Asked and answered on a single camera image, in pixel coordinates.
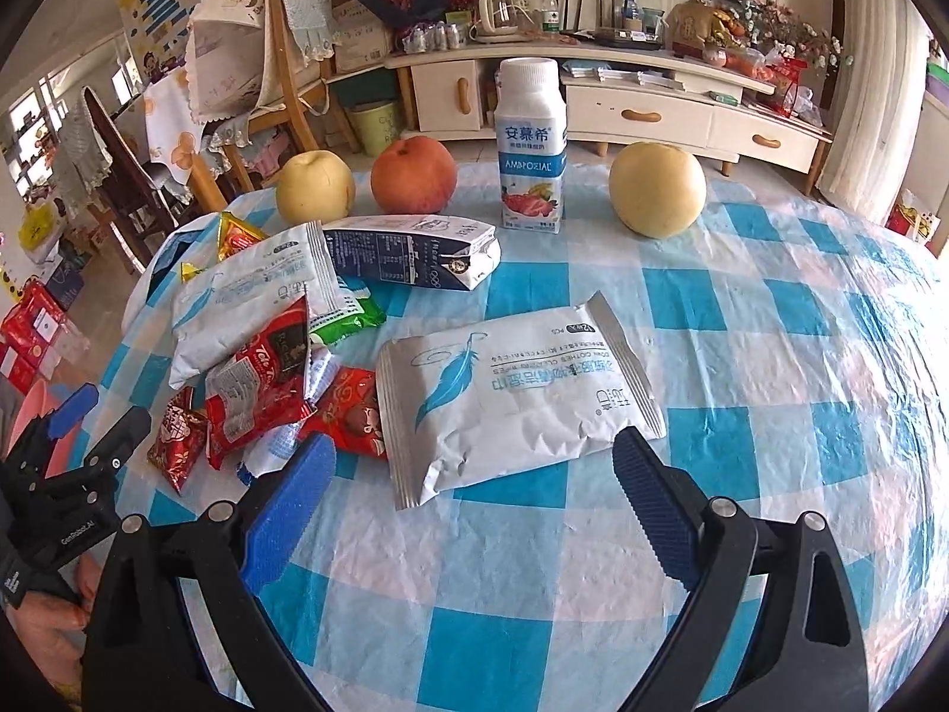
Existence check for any dark blue milk carton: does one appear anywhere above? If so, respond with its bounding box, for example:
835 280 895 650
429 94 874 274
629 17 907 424
324 214 502 293

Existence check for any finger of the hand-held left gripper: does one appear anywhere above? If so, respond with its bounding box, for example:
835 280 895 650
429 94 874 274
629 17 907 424
6 383 101 477
44 406 153 494

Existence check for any person's left hand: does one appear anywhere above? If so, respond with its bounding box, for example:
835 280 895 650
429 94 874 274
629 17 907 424
13 555 106 692

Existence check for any green white packet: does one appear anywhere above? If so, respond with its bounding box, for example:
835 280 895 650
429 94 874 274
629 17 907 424
307 274 388 346

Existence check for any pale blue lace towel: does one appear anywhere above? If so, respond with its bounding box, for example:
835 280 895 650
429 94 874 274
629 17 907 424
268 0 336 64

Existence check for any grey lace cloth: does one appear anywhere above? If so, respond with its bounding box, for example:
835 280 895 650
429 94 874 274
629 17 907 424
55 93 112 201

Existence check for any white feather-print wipes packet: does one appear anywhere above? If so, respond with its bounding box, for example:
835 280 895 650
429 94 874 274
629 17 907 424
168 220 349 390
375 291 667 511

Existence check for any black red snack wrapper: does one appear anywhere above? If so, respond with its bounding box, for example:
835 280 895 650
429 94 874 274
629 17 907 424
256 295 313 387

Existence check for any gold gift bag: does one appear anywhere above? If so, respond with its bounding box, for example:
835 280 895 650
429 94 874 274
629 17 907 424
667 0 724 56

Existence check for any red gold-printed wrapper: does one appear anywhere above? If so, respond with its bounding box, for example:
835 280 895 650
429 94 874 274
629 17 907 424
297 367 390 461

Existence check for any white television cabinet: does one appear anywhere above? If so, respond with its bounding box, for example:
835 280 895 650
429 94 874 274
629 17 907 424
386 37 835 194

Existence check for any light wooden chair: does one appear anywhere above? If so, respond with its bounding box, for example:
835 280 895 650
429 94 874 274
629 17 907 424
185 0 357 194

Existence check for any dried flower bunch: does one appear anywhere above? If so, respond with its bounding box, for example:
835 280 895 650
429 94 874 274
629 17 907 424
730 0 846 68

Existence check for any stack of red boxes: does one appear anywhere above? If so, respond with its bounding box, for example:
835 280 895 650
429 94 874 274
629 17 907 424
0 282 68 394

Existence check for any red gift bag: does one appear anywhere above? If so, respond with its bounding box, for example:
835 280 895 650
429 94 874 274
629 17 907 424
771 59 813 116

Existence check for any row of small bottles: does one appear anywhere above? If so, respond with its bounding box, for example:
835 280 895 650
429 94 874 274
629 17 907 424
400 21 468 53

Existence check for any red apple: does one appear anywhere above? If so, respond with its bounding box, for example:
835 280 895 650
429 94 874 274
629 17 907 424
370 135 456 215

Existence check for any orange yellow snack wrapper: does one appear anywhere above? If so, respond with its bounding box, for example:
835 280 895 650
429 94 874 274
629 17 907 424
180 211 269 283

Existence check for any white printed sack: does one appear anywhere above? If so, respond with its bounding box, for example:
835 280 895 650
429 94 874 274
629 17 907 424
330 0 394 74

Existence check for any glass electric kettle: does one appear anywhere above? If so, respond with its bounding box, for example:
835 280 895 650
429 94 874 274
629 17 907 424
474 0 535 44

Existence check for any red white snack wrapper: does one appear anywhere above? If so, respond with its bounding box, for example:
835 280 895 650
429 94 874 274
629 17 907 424
203 352 319 470

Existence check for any yellow bag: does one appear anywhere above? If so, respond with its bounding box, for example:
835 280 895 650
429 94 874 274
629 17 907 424
18 204 60 264

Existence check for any yellow pear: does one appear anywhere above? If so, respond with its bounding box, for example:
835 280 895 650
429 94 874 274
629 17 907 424
276 150 357 225
609 141 708 240

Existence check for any orange-print white cloth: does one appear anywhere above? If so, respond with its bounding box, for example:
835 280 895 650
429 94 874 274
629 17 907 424
141 63 216 201

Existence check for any small red foil wrapper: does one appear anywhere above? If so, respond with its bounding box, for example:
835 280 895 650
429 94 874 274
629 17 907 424
147 386 209 497

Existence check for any white yogurt bottle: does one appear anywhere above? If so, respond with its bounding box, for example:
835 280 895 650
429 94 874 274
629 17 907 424
493 57 569 236

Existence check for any green waste bin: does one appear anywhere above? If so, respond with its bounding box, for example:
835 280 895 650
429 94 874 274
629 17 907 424
347 100 402 157

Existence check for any tall white lace cover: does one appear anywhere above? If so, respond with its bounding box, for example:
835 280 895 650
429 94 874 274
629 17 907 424
816 0 935 224

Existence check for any cream chair cover cloth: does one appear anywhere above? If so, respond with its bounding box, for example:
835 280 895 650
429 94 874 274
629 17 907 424
184 0 279 123

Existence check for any red white shopping bag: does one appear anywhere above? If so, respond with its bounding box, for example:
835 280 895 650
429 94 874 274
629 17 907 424
886 189 942 246

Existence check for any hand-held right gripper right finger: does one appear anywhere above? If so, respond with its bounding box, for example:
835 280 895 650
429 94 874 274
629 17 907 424
612 426 891 712

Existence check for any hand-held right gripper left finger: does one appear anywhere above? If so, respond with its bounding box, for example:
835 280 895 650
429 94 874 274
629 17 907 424
78 430 338 712

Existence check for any dark wooden chair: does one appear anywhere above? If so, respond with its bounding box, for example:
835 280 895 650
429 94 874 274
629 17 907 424
78 85 186 275

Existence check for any blue checkered tablecloth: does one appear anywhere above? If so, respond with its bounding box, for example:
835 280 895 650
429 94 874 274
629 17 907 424
96 159 949 712

